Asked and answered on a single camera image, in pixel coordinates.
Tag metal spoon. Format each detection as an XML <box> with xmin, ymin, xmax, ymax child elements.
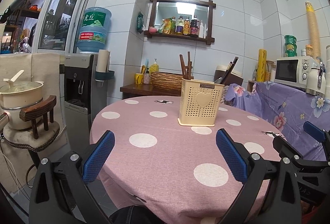
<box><xmin>214</xmin><ymin>77</ymin><xmax>223</xmax><ymax>84</ymax></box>

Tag black chopstick gold band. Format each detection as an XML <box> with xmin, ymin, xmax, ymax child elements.
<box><xmin>222</xmin><ymin>56</ymin><xmax>239</xmax><ymax>84</ymax></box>

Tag brown wooden chopstick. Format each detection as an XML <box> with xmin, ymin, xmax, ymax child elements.
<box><xmin>179</xmin><ymin>54</ymin><xmax>187</xmax><ymax>79</ymax></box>
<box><xmin>189</xmin><ymin>62</ymin><xmax>192</xmax><ymax>79</ymax></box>
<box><xmin>187</xmin><ymin>51</ymin><xmax>192</xmax><ymax>80</ymax></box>

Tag purple floral cloth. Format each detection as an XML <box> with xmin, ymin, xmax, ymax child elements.
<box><xmin>225</xmin><ymin>81</ymin><xmax>329</xmax><ymax>161</ymax></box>

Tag small wooden stool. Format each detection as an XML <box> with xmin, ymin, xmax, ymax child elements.
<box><xmin>19</xmin><ymin>95</ymin><xmax>57</xmax><ymax>139</ymax></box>

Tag white kettle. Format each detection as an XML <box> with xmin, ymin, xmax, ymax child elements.
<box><xmin>305</xmin><ymin>61</ymin><xmax>326</xmax><ymax>97</ymax></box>

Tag water dispenser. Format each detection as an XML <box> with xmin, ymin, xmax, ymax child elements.
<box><xmin>64</xmin><ymin>54</ymin><xmax>114</xmax><ymax>152</ymax></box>

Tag pink polka dot tablecloth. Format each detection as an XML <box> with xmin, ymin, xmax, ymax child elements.
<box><xmin>90</xmin><ymin>96</ymin><xmax>279</xmax><ymax>223</ymax></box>

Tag white microwave oven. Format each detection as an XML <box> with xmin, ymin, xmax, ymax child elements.
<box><xmin>274</xmin><ymin>56</ymin><xmax>319</xmax><ymax>89</ymax></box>

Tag cream cooking pot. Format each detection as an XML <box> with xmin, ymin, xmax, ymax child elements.
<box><xmin>1</xmin><ymin>70</ymin><xmax>44</xmax><ymax>130</ymax></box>

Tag yellow roll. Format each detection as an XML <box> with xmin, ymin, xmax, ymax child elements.
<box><xmin>256</xmin><ymin>49</ymin><xmax>267</xmax><ymax>82</ymax></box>

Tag dark wooden counter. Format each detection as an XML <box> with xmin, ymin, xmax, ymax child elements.
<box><xmin>120</xmin><ymin>84</ymin><xmax>181</xmax><ymax>99</ymax></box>

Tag green stacked bowls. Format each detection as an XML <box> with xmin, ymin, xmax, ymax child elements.
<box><xmin>284</xmin><ymin>35</ymin><xmax>297</xmax><ymax>57</ymax></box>

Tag cream plastic utensil holder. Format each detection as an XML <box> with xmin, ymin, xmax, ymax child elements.
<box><xmin>178</xmin><ymin>79</ymin><xmax>224</xmax><ymax>127</ymax></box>

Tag yellow cup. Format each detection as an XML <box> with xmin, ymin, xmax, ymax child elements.
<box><xmin>135</xmin><ymin>73</ymin><xmax>144</xmax><ymax>85</ymax></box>

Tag woven pattern basin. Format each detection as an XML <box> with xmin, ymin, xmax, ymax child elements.
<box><xmin>151</xmin><ymin>72</ymin><xmax>182</xmax><ymax>91</ymax></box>

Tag yellow soap dispenser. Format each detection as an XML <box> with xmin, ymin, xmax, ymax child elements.
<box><xmin>149</xmin><ymin>59</ymin><xmax>159</xmax><ymax>73</ymax></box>

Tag blue water bottle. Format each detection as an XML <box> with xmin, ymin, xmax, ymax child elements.
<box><xmin>76</xmin><ymin>7</ymin><xmax>112</xmax><ymax>53</ymax></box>

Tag wooden framed wall shelf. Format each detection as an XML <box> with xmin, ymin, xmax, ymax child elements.
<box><xmin>144</xmin><ymin>0</ymin><xmax>217</xmax><ymax>45</ymax></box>

